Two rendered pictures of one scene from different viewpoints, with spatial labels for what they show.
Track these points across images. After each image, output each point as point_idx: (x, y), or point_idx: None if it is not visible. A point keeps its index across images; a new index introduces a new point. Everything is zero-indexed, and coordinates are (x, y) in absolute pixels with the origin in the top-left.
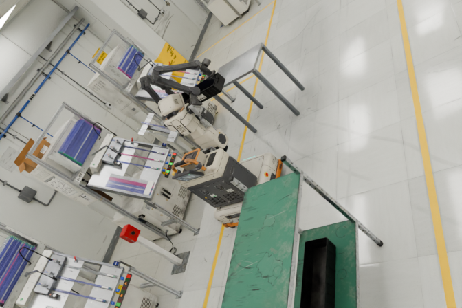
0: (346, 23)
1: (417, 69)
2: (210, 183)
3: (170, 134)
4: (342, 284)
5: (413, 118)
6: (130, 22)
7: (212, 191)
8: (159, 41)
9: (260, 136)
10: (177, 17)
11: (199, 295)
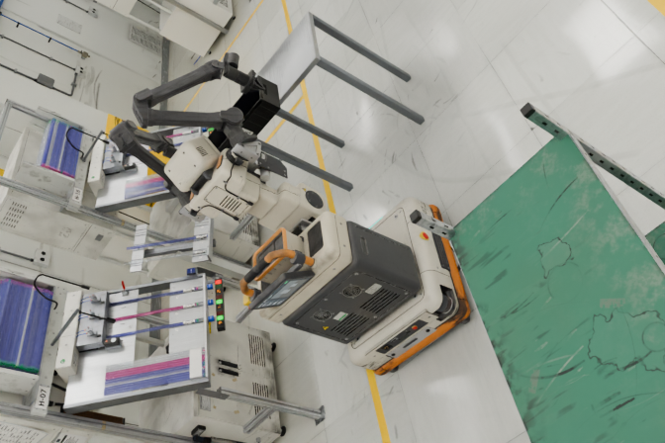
0: None
1: None
2: (330, 291)
3: (196, 248)
4: None
5: (659, 18)
6: (30, 96)
7: (336, 307)
8: (95, 116)
9: (364, 191)
10: (109, 73)
11: None
